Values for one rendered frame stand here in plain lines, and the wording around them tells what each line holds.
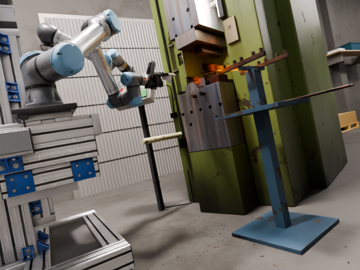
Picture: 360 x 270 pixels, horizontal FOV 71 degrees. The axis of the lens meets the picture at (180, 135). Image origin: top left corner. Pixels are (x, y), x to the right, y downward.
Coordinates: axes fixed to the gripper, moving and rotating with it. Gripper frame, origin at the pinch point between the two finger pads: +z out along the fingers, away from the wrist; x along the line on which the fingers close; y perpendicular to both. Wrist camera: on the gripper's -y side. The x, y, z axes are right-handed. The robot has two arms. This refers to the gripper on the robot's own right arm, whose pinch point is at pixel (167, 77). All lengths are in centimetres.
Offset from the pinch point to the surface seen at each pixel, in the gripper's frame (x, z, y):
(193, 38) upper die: 4.6, 30.7, -29.3
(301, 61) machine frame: 58, 89, 2
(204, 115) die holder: 5.3, 24.7, 28.2
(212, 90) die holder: 16.0, 24.7, 13.2
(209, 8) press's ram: 12, 49, -52
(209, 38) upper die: 7, 49, -31
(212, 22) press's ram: 12, 49, -41
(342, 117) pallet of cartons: 5, 520, 69
